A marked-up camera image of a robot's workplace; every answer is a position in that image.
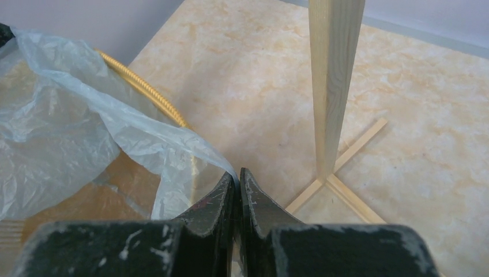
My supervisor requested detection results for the light blue plastic trash bag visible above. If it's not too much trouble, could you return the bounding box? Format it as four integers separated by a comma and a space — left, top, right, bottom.
1, 29, 236, 222

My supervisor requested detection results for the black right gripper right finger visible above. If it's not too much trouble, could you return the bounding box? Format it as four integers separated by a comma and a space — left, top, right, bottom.
240, 168, 439, 276

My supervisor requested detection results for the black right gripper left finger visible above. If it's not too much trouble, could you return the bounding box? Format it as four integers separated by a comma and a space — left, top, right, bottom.
10, 173, 235, 276

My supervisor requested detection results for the wooden clothes rack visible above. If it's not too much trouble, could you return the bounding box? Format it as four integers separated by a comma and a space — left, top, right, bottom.
286, 1, 387, 224

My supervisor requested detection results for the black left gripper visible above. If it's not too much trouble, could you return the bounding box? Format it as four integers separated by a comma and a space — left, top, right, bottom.
0, 23, 15, 47

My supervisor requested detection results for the yellow plastic trash bin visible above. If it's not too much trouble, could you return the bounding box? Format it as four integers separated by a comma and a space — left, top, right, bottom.
1, 49, 190, 252

